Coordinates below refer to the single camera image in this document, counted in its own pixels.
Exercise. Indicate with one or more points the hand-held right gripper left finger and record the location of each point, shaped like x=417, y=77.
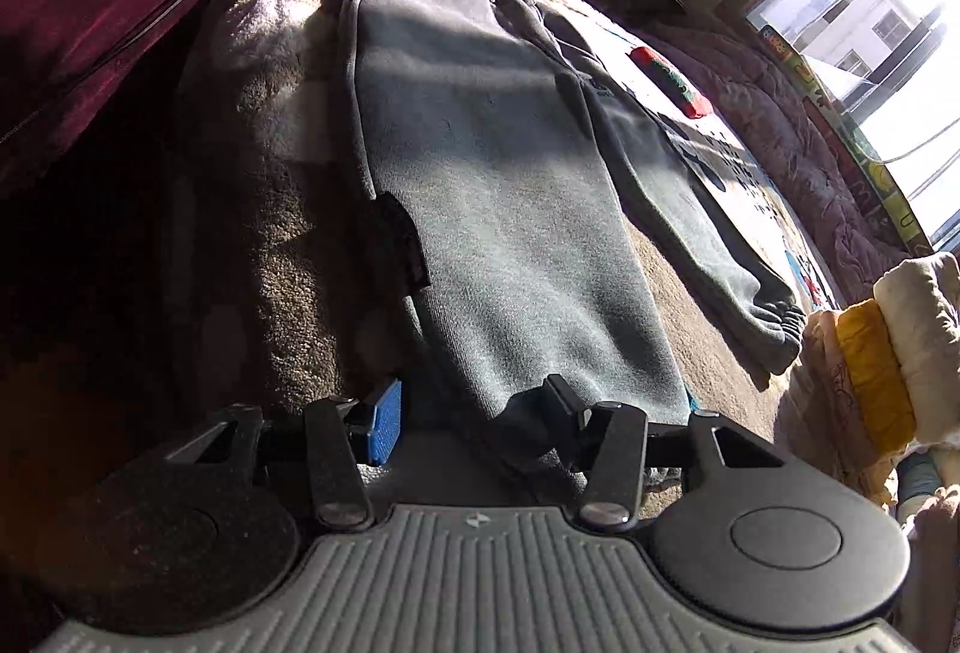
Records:
x=384, y=420

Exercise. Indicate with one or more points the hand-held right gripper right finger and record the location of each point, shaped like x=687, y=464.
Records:
x=564, y=407

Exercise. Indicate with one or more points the grey sweatpants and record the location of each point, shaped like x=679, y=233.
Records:
x=495, y=188

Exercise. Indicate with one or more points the brown printed blanket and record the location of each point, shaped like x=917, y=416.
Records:
x=270, y=173

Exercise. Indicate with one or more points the yellow folded cloth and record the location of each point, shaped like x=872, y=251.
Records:
x=874, y=383

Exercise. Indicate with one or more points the red and green cloth item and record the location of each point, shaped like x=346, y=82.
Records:
x=671, y=81

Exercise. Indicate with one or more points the pink quilted blanket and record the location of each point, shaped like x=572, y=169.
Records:
x=780, y=135

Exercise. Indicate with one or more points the cream folded blanket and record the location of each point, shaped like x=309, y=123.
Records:
x=926, y=330

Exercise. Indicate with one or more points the colourful printed board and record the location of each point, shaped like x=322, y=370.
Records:
x=847, y=128

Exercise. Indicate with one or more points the dark red cushion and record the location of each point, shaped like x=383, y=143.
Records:
x=71, y=38

